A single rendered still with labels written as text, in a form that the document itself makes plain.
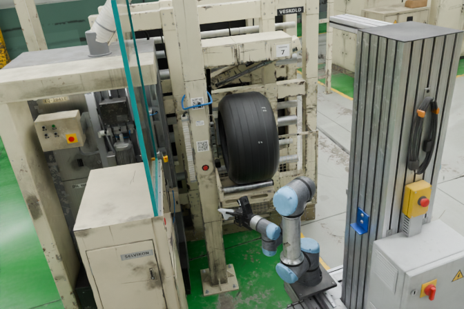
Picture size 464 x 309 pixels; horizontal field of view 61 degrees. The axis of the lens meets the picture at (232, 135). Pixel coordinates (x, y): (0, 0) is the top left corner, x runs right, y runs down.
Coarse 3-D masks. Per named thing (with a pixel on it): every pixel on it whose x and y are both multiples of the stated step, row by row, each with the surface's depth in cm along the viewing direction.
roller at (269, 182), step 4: (268, 180) 261; (272, 180) 261; (240, 184) 259; (244, 184) 259; (248, 184) 259; (252, 184) 259; (256, 184) 259; (260, 184) 259; (264, 184) 260; (268, 184) 260; (272, 184) 261; (224, 188) 257; (228, 188) 257; (232, 188) 257; (236, 188) 257; (240, 188) 258; (244, 188) 258; (248, 188) 259; (252, 188) 259; (224, 192) 257; (228, 192) 258
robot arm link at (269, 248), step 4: (280, 236) 204; (276, 240) 201; (280, 240) 203; (264, 244) 199; (268, 244) 198; (272, 244) 198; (276, 244) 201; (264, 248) 200; (268, 248) 199; (272, 248) 200; (276, 248) 203; (264, 252) 202; (268, 252) 200; (272, 252) 201; (268, 256) 202
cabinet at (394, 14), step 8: (368, 8) 643; (376, 8) 637; (384, 8) 632; (392, 8) 626; (400, 8) 620; (408, 8) 615; (416, 8) 610; (424, 8) 614; (360, 16) 644; (368, 16) 627; (376, 16) 608; (384, 16) 596; (392, 16) 600; (400, 16) 605; (408, 16) 610; (416, 16) 615; (424, 16) 620
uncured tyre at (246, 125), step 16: (224, 96) 255; (240, 96) 247; (256, 96) 245; (224, 112) 240; (240, 112) 235; (256, 112) 235; (272, 112) 240; (224, 128) 239; (240, 128) 231; (256, 128) 232; (272, 128) 234; (224, 144) 281; (240, 144) 230; (256, 144) 232; (272, 144) 234; (224, 160) 274; (240, 160) 233; (256, 160) 235; (272, 160) 237; (240, 176) 241; (256, 176) 244; (272, 176) 250
